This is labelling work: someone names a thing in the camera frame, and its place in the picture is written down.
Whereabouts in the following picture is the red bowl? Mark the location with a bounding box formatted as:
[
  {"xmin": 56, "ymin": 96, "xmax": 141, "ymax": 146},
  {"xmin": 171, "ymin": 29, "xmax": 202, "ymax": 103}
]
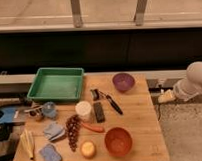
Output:
[{"xmin": 104, "ymin": 127, "xmax": 133, "ymax": 157}]

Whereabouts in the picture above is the blue folded cloth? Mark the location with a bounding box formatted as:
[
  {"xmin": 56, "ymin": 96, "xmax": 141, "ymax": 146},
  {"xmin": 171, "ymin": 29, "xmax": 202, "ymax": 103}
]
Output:
[{"xmin": 43, "ymin": 122, "xmax": 65, "ymax": 142}]

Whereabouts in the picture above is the green plastic tray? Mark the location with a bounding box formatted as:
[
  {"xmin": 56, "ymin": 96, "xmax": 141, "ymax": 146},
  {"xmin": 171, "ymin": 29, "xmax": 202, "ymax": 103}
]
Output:
[{"xmin": 27, "ymin": 67, "xmax": 84, "ymax": 102}]

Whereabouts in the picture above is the purple bowl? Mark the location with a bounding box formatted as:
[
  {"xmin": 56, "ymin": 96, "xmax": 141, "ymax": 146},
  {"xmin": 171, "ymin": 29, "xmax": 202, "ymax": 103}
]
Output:
[{"xmin": 112, "ymin": 73, "xmax": 136, "ymax": 92}]

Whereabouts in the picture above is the black eraser block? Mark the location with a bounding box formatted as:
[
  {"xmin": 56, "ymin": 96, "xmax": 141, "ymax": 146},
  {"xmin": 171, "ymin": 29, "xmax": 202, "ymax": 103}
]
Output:
[{"xmin": 93, "ymin": 102, "xmax": 105, "ymax": 123}]

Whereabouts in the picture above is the dark grape bunch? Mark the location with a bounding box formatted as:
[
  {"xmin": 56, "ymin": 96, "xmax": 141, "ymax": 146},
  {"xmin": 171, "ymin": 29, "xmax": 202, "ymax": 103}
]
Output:
[{"xmin": 66, "ymin": 115, "xmax": 80, "ymax": 152}]

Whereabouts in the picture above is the blue sponge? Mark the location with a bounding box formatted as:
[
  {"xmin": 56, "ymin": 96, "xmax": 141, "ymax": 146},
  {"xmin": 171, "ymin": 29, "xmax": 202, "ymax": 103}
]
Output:
[{"xmin": 39, "ymin": 144, "xmax": 62, "ymax": 161}]

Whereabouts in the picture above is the white cup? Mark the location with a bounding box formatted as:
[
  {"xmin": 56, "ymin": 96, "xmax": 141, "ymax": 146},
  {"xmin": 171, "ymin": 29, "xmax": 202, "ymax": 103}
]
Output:
[{"xmin": 75, "ymin": 101, "xmax": 92, "ymax": 122}]

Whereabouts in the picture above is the yellow apple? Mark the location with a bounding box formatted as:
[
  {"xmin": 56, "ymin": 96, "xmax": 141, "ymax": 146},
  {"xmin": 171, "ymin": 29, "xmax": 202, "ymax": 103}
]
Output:
[{"xmin": 80, "ymin": 140, "xmax": 96, "ymax": 159}]

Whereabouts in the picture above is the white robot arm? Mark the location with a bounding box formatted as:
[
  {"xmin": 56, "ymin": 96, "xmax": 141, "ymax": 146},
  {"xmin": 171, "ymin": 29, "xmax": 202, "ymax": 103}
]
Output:
[{"xmin": 158, "ymin": 61, "xmax": 202, "ymax": 103}]

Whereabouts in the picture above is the small brown toy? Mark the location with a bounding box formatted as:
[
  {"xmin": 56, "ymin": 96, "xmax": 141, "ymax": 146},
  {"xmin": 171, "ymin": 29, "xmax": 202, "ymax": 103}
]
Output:
[{"xmin": 24, "ymin": 105, "xmax": 44, "ymax": 121}]

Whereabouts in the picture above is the blue device at left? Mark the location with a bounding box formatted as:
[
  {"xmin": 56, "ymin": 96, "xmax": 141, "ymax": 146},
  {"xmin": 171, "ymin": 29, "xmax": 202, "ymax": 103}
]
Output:
[{"xmin": 0, "ymin": 106, "xmax": 26, "ymax": 125}]

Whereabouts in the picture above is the blue glass cup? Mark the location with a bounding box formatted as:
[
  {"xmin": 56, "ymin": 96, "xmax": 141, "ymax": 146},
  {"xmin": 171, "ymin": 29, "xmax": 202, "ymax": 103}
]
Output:
[{"xmin": 41, "ymin": 102, "xmax": 58, "ymax": 119}]

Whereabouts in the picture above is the orange carrot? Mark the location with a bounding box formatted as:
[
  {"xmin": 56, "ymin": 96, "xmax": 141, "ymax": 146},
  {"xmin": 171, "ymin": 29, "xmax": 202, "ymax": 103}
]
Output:
[{"xmin": 81, "ymin": 122, "xmax": 104, "ymax": 133}]

